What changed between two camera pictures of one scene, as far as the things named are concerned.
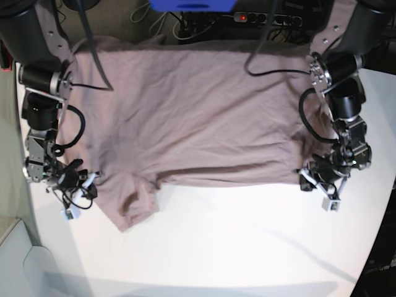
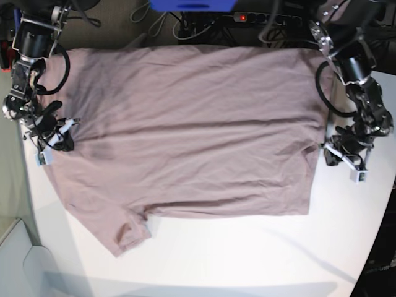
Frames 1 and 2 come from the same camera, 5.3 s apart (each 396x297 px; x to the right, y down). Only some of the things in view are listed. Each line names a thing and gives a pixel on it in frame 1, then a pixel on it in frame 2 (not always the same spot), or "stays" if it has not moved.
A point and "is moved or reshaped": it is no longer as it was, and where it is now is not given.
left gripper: x=73 y=186 -> x=49 y=133
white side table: x=26 y=270 stays
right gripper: x=326 y=173 -> x=350 y=147
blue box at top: x=193 y=5 stays
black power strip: x=265 y=18 stays
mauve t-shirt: x=188 y=111 is moved or reshaped
